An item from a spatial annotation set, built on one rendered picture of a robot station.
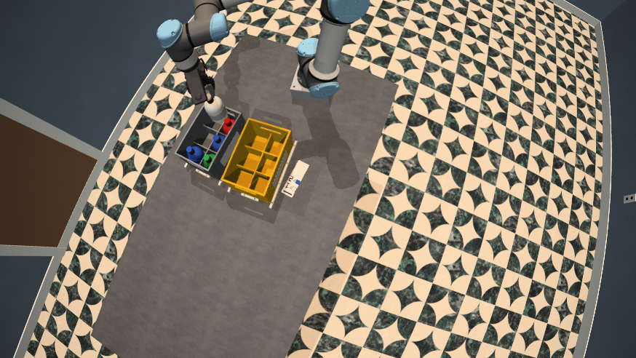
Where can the cream paper strip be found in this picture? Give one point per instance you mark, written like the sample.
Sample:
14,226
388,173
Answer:
295,178

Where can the green bottle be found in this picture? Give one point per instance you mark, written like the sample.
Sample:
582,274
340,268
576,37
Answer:
208,159

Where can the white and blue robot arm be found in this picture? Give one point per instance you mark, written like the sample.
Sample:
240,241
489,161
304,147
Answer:
319,73

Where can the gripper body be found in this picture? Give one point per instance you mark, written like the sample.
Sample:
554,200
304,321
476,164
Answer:
201,66

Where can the blue bottle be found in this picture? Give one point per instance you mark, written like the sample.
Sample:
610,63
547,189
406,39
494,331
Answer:
195,154
217,141

